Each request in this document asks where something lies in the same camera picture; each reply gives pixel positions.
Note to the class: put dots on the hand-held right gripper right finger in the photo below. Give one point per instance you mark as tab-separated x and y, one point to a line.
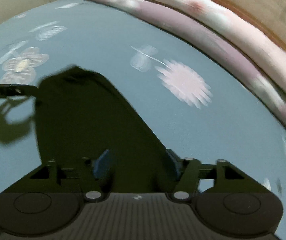
173	160

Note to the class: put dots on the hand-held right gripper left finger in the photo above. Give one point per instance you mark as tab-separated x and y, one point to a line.
103	165

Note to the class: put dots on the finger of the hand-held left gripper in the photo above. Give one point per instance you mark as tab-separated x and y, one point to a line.
20	90

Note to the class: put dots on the patterned beige curtain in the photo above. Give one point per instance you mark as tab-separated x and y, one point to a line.
258	2

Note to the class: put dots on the purple floral quilt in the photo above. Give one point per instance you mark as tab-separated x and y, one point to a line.
208	35

